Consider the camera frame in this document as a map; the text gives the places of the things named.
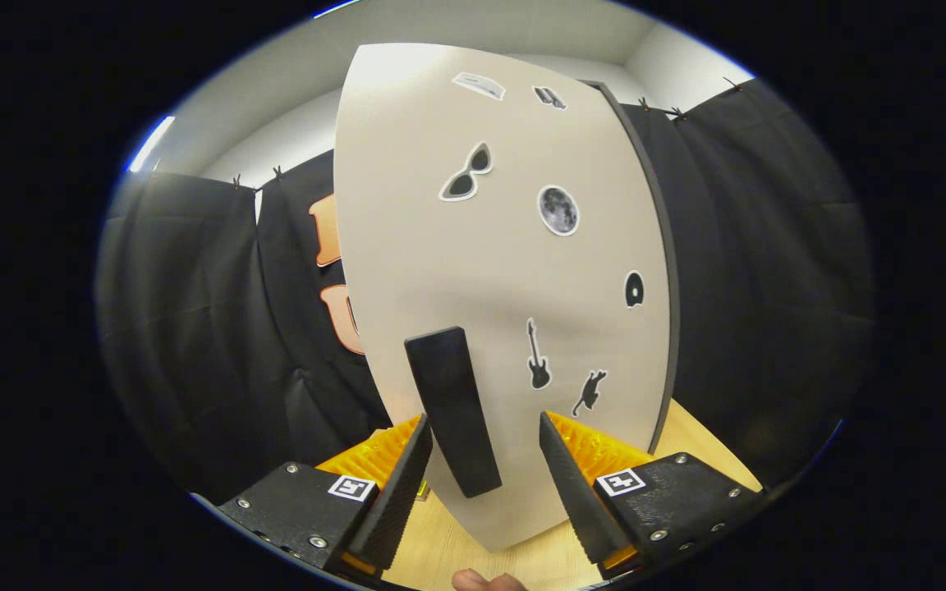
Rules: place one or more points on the black backdrop cloth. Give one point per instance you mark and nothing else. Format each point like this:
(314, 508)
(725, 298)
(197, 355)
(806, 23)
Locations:
(769, 287)

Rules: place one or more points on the ceiling light panel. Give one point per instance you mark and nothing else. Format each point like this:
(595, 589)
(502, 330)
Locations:
(150, 144)

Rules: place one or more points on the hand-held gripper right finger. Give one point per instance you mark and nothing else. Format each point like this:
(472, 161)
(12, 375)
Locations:
(576, 501)

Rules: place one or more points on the beige shoe cabinet door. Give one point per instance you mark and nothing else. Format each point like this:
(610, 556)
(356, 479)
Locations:
(440, 271)

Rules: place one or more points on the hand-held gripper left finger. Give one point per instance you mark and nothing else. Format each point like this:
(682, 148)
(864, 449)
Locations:
(395, 501)

